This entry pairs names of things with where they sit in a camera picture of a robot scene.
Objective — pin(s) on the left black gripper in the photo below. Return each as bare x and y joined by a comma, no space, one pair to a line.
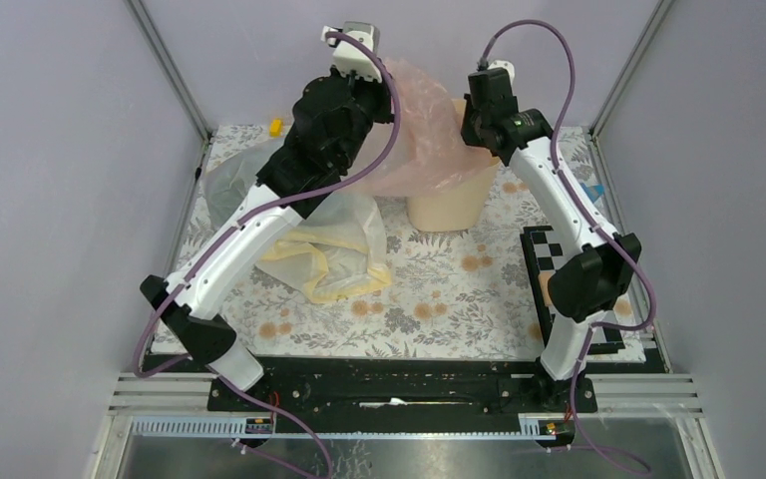
379,90

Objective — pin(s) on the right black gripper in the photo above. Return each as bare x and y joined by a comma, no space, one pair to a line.
466,134

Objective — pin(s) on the pink plastic trash bag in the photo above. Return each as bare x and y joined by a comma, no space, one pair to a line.
419,93

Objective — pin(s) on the beige plastic trash bin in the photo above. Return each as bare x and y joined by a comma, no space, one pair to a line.
452,198

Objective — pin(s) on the clear white trash bag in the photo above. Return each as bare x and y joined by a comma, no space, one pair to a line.
337,253

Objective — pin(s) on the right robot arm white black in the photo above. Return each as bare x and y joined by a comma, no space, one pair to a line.
599,260

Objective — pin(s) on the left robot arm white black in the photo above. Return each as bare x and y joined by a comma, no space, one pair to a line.
287,191

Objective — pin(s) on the yellow block far left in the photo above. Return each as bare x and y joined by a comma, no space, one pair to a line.
276,128

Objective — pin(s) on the blue triangle toy piece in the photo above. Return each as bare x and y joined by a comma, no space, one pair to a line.
593,192

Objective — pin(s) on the floral patterned table mat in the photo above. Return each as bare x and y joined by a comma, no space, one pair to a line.
479,293

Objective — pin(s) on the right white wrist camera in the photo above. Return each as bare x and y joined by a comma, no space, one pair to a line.
499,64

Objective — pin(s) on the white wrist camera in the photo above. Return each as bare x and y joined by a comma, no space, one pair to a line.
499,64
348,60

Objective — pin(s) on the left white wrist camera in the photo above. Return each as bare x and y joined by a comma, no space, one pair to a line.
348,60

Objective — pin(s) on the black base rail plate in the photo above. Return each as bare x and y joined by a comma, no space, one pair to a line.
413,396

